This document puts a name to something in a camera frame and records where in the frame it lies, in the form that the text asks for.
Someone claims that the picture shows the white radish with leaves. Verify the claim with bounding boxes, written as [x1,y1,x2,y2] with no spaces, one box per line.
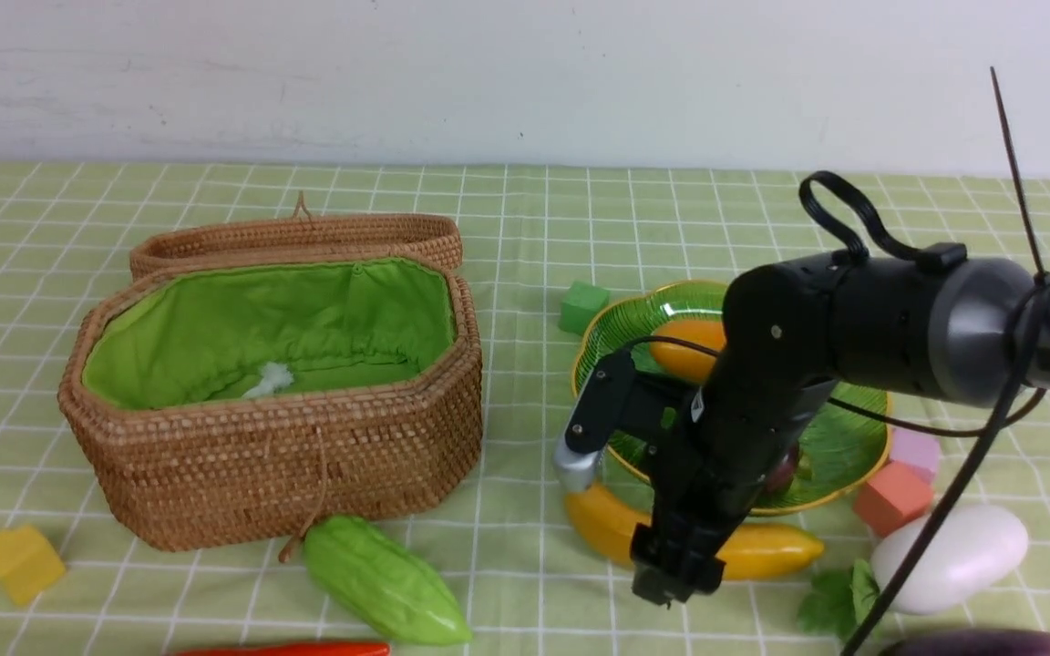
[797,504,1030,641]

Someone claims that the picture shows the woven rattan basket lid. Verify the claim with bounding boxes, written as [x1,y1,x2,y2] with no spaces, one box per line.
[129,195,464,279]

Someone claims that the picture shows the yellow banana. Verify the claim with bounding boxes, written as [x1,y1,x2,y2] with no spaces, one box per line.
[563,483,825,581]

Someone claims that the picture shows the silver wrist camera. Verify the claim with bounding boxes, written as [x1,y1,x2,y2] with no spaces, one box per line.
[553,348,699,495]

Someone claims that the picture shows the green checkered tablecloth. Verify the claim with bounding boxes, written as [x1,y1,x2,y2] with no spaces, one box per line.
[0,161,1050,656]

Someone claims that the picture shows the orange mango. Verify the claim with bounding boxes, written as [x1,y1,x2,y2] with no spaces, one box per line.
[650,317,726,385]

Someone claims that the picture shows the orange foam cube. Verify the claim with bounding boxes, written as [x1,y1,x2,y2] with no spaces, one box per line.
[853,462,935,538]

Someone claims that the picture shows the woven rattan basket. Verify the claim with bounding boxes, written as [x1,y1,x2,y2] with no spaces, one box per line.
[57,251,484,551]

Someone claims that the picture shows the green bitter gourd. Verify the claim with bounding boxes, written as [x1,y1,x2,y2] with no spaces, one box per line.
[303,515,473,646]

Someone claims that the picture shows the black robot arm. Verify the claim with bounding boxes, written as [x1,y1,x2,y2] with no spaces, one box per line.
[622,254,1050,605]

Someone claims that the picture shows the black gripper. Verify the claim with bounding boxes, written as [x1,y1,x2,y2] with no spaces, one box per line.
[630,369,837,606]

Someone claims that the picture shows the pink foam cube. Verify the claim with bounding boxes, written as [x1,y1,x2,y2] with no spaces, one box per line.
[889,427,942,486]

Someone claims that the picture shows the green glass leaf plate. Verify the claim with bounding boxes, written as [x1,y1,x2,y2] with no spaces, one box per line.
[571,280,890,519]

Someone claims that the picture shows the green foam cube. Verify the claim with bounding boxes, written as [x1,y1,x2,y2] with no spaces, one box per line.
[558,280,610,336]

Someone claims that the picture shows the red carrot with leaves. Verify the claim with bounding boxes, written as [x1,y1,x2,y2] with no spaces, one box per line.
[174,641,391,656]

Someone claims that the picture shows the yellow foam cube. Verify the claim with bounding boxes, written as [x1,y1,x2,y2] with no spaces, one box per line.
[0,524,67,607]

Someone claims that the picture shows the purple eggplant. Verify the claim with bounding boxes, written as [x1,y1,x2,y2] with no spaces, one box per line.
[879,628,1050,656]

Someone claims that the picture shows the dark purple mangosteen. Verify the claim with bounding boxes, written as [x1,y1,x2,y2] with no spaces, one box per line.
[762,443,803,496]

